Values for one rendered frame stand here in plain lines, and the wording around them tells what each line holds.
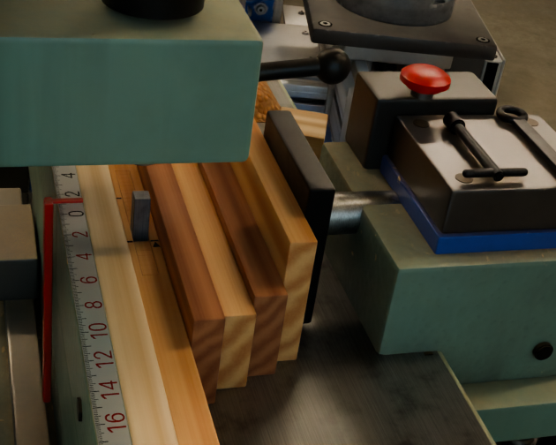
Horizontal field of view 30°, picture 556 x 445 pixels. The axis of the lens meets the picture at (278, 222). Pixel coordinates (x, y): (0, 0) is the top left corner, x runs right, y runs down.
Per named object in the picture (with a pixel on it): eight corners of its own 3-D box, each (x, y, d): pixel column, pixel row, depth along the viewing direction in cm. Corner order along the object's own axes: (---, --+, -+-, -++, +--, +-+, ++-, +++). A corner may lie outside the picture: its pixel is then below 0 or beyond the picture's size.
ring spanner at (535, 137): (601, 197, 55) (604, 189, 55) (569, 198, 55) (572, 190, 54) (518, 110, 63) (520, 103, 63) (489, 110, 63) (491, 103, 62)
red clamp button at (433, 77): (456, 97, 60) (460, 81, 60) (409, 97, 59) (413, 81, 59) (437, 75, 62) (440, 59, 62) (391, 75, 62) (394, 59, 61)
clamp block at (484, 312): (576, 380, 63) (622, 260, 58) (371, 400, 59) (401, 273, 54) (477, 243, 74) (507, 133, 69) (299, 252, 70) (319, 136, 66)
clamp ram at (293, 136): (409, 317, 60) (441, 185, 55) (287, 326, 58) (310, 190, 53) (358, 231, 67) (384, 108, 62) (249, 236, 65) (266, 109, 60)
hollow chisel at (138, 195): (146, 273, 59) (151, 199, 56) (130, 274, 58) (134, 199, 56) (143, 264, 59) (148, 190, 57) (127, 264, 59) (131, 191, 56)
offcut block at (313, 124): (267, 177, 72) (274, 130, 70) (274, 152, 76) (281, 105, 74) (316, 185, 72) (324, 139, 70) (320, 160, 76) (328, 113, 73)
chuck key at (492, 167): (529, 184, 55) (534, 168, 55) (463, 186, 54) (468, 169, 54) (477, 124, 61) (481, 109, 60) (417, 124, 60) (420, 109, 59)
